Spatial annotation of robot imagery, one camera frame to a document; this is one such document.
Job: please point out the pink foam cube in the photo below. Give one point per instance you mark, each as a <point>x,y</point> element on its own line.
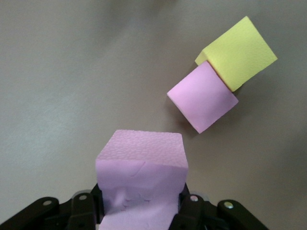
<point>141,167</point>
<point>201,98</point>

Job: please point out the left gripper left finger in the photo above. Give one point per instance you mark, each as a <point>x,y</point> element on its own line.
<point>81,213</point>

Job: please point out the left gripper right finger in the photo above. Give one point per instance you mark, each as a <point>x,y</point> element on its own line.
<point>192,213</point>

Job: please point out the yellow foam cube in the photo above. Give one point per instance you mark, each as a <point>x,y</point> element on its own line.
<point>239,52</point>

